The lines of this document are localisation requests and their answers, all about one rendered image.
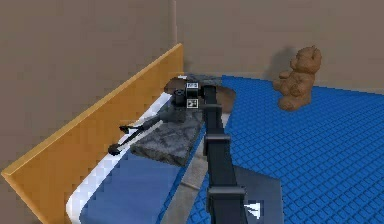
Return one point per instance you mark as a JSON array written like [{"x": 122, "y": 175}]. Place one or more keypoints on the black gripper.
[{"x": 179, "y": 97}]

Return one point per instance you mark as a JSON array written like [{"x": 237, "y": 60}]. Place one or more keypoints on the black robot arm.
[{"x": 220, "y": 166}]

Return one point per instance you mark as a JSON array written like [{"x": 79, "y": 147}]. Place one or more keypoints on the grey mottled pillow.
[{"x": 166, "y": 143}]

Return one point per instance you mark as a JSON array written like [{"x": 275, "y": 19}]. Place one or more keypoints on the blue pillow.
[{"x": 133, "y": 190}]

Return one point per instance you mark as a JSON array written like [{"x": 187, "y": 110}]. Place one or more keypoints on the brown pillow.
[{"x": 226, "y": 98}]

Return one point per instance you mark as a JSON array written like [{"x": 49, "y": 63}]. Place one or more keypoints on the orange bed with blue blanket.
[{"x": 300, "y": 150}]

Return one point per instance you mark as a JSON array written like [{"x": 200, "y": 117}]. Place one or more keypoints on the brown teddy bear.
[{"x": 296, "y": 83}]

